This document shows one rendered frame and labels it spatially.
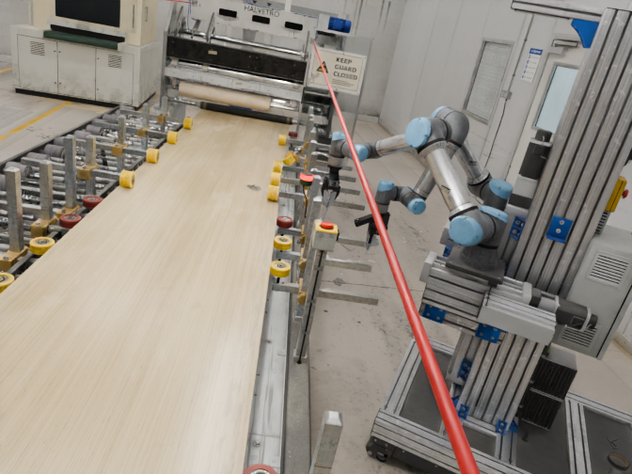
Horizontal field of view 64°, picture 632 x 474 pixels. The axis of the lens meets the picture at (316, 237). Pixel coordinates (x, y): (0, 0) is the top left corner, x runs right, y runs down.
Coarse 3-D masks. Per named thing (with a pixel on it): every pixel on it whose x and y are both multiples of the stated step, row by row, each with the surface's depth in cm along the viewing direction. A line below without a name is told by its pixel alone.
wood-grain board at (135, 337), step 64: (192, 128) 378; (256, 128) 418; (128, 192) 240; (192, 192) 256; (256, 192) 274; (64, 256) 176; (128, 256) 184; (192, 256) 193; (256, 256) 203; (0, 320) 139; (64, 320) 144; (128, 320) 150; (192, 320) 155; (256, 320) 162; (0, 384) 118; (64, 384) 122; (128, 384) 126; (192, 384) 130; (0, 448) 103; (64, 448) 106; (128, 448) 109; (192, 448) 112
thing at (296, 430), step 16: (288, 320) 212; (288, 336) 197; (288, 352) 184; (288, 368) 175; (304, 368) 176; (288, 384) 167; (304, 384) 168; (288, 400) 160; (304, 400) 161; (288, 416) 153; (304, 416) 155; (288, 432) 148; (304, 432) 149; (288, 448) 142; (304, 448) 143; (288, 464) 137; (304, 464) 138
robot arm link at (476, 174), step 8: (440, 112) 229; (448, 112) 225; (464, 144) 235; (456, 152) 239; (464, 152) 237; (472, 152) 239; (464, 160) 240; (472, 160) 240; (464, 168) 245; (472, 168) 242; (480, 168) 243; (472, 176) 245; (480, 176) 245; (488, 176) 245; (472, 184) 247; (480, 184) 246; (472, 192) 254
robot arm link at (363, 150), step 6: (342, 144) 228; (354, 144) 225; (360, 144) 227; (366, 144) 229; (342, 150) 228; (348, 150) 225; (360, 150) 222; (366, 150) 224; (348, 156) 227; (360, 156) 223; (366, 156) 226; (360, 162) 226
